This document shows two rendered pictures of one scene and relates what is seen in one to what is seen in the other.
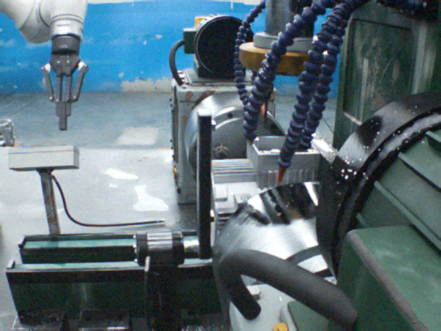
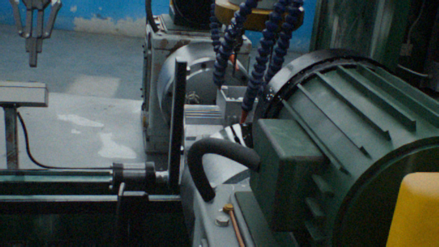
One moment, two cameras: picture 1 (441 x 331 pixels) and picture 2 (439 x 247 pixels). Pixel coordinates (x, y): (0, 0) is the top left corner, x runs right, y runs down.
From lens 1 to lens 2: 32 cm
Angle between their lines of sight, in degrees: 3
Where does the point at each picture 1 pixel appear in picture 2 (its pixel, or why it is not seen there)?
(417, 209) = (302, 113)
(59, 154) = (29, 91)
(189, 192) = (158, 141)
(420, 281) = (287, 138)
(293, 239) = not seen: hidden behind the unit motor
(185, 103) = (159, 51)
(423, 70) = (380, 29)
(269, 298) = (223, 191)
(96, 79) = not seen: hidden behind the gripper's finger
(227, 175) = (197, 117)
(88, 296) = (54, 229)
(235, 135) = (207, 84)
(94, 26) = not seen: outside the picture
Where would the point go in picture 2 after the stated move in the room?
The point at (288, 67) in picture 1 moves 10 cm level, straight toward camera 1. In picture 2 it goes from (256, 23) to (252, 34)
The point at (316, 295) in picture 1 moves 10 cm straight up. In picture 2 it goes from (240, 153) to (253, 53)
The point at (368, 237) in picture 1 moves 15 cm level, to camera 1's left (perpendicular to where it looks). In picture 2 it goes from (268, 121) to (110, 108)
